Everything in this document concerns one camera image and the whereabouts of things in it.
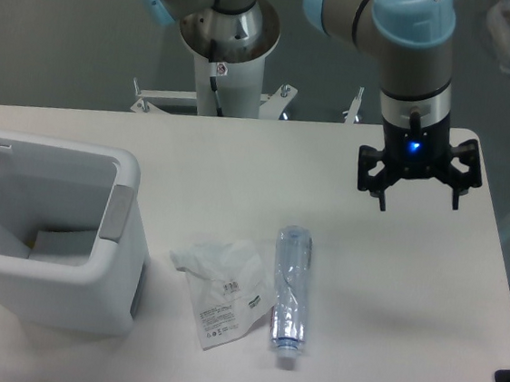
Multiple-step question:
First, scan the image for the crushed clear plastic bottle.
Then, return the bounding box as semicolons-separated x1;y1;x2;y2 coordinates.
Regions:
270;225;313;371

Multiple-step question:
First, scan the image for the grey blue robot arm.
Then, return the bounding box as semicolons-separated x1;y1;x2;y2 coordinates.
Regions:
142;0;482;200

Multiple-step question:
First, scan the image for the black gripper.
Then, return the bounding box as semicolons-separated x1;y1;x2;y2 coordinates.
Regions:
357;114;483;211

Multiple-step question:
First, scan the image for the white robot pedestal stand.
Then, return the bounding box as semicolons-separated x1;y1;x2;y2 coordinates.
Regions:
128;0;375;137

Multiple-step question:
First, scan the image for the white trash can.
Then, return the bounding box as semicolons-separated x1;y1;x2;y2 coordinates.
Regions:
0;131;149;336

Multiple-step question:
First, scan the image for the white plastic wrapper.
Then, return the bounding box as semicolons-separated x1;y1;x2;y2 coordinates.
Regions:
170;240;277;350

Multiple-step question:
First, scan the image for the black cable on pedestal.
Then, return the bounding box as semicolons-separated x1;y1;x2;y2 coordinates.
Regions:
201;38;232;118

